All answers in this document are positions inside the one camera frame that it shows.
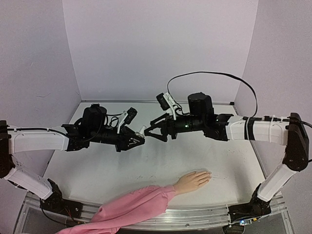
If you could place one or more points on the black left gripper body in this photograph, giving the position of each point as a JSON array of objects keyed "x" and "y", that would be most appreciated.
[{"x": 97, "y": 135}]

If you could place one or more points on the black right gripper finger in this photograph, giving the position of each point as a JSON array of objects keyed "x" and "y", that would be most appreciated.
[
  {"x": 160, "y": 136},
  {"x": 159, "y": 122}
]

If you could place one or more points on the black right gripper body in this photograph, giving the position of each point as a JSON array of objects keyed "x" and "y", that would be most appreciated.
[{"x": 169, "y": 126}]

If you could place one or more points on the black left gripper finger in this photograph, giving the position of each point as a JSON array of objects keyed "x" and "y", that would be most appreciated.
[
  {"x": 131, "y": 133},
  {"x": 135, "y": 142}
]

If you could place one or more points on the clear nail polish bottle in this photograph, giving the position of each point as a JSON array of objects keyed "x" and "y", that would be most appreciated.
[{"x": 140, "y": 134}]

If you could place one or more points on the pink sleeved forearm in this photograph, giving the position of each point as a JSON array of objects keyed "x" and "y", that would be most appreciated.
[{"x": 132, "y": 208}]

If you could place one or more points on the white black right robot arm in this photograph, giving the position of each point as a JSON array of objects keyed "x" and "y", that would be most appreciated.
[{"x": 286, "y": 131}]

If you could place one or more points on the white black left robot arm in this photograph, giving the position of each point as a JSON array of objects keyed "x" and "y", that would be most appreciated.
[{"x": 15, "y": 140}]

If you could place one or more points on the mannequin hand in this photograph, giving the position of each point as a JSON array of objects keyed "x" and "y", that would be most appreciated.
[{"x": 191, "y": 182}]

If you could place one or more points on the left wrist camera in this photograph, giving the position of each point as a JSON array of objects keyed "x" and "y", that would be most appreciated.
[{"x": 126, "y": 118}]

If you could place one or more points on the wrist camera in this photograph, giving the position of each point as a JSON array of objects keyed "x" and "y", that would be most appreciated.
[
  {"x": 168, "y": 104},
  {"x": 126, "y": 118}
]

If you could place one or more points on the aluminium back table rail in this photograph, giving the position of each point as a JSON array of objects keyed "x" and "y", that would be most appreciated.
[{"x": 148, "y": 101}]

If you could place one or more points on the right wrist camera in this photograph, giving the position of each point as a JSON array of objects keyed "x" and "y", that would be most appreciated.
[{"x": 168, "y": 104}]

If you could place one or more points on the aluminium front base frame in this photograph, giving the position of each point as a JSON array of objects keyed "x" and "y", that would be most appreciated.
[{"x": 196, "y": 220}]

